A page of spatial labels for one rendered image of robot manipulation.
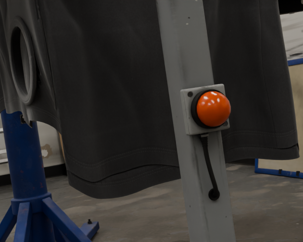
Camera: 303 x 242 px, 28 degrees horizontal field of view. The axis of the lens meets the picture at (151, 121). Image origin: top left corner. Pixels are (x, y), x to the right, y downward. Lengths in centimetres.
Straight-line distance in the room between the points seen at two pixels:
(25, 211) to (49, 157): 350
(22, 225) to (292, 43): 241
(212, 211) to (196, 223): 2
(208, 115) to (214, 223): 13
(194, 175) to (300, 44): 333
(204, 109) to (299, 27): 335
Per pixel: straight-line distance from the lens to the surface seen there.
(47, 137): 567
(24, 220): 217
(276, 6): 109
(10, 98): 122
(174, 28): 66
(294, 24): 400
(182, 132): 67
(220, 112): 63
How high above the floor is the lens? 68
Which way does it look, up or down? 3 degrees down
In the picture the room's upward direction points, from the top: 8 degrees counter-clockwise
